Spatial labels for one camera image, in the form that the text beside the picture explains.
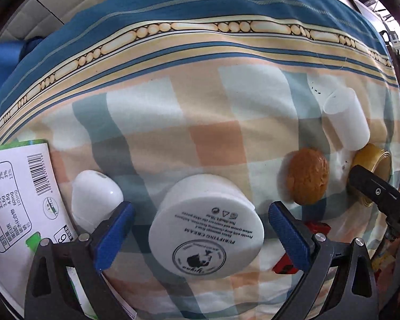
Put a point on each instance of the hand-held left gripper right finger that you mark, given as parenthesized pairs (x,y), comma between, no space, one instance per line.
(288,236)

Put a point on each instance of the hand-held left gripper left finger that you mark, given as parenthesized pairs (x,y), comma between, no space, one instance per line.
(115,236)

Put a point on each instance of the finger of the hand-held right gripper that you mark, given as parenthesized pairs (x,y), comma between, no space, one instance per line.
(375,191)

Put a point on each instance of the yellow tape roll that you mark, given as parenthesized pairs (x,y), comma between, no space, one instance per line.
(370,156)

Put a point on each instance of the white round cream jar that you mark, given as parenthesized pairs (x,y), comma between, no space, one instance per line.
(200,226)

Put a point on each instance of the small red object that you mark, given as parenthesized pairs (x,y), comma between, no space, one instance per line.
(320,228)

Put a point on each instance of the white egg-shaped case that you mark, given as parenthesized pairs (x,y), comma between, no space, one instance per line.
(93,193)

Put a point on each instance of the brown round cookie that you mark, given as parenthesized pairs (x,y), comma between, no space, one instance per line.
(307,176)

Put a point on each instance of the white plastic cylinder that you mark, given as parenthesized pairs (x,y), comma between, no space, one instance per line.
(348,121)

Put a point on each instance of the white and green food package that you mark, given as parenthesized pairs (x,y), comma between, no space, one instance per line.
(13,206)

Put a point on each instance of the striped checkered blanket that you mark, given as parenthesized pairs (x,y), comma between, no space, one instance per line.
(203,123)

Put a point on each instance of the blue cloth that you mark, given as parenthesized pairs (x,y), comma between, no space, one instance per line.
(3,53)

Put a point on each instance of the white padded headboard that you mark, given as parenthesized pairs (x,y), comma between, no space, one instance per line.
(43,13)

